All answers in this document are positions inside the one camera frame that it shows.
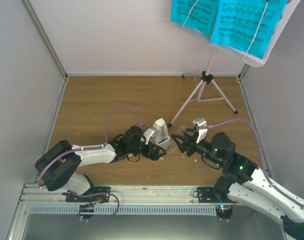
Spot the blue sheet music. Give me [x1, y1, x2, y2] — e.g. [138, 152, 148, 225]
[171, 0, 219, 37]
[210, 0, 287, 59]

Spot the pink music stand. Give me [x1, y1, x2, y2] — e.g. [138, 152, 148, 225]
[168, 0, 299, 127]

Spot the aluminium rail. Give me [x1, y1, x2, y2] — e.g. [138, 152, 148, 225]
[19, 184, 201, 205]

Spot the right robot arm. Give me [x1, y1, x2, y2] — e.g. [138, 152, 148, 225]
[172, 131, 304, 240]

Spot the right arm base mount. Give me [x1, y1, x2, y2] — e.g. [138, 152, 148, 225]
[192, 184, 243, 222]

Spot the grey slotted cable duct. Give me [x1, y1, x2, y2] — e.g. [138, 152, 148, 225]
[30, 204, 216, 216]

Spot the clear metronome cover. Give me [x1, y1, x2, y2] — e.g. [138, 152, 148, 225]
[166, 124, 188, 158]

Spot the left blue sheet music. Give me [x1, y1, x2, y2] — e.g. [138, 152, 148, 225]
[171, 0, 219, 37]

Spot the white metronome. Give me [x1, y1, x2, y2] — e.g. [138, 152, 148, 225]
[151, 118, 171, 150]

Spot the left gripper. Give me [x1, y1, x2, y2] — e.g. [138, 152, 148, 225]
[128, 141, 167, 161]

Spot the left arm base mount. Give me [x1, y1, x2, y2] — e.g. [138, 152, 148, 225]
[62, 186, 111, 216]

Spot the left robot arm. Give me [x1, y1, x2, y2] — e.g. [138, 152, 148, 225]
[35, 126, 171, 202]

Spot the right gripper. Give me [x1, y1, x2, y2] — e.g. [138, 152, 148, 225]
[172, 128, 224, 168]

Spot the right blue sheet music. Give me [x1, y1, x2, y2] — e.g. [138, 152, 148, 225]
[210, 0, 287, 59]

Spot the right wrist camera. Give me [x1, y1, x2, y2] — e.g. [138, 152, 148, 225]
[193, 117, 208, 144]

